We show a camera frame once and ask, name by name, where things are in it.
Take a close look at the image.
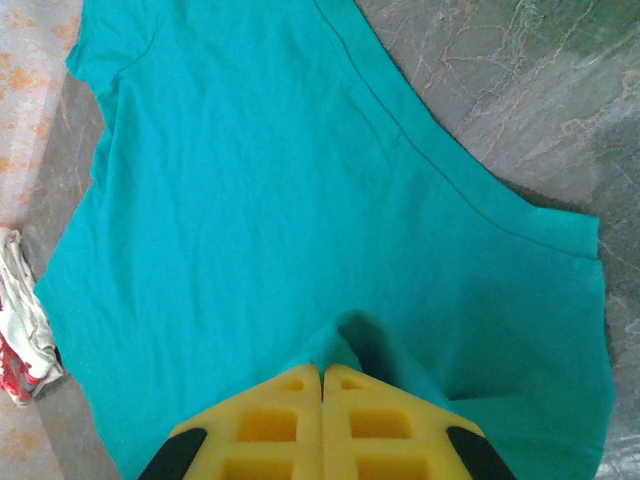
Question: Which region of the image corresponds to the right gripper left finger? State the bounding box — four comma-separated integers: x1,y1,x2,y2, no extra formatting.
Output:
137,363,324,480

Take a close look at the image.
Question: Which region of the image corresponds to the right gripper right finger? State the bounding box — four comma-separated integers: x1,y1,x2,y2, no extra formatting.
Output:
323,363,519,480

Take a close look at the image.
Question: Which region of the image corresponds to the teal t-shirt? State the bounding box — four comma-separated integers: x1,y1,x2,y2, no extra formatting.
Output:
32,0,616,480

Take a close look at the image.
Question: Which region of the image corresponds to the white t-shirt with red print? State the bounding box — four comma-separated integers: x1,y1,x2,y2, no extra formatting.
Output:
0,227,65,407

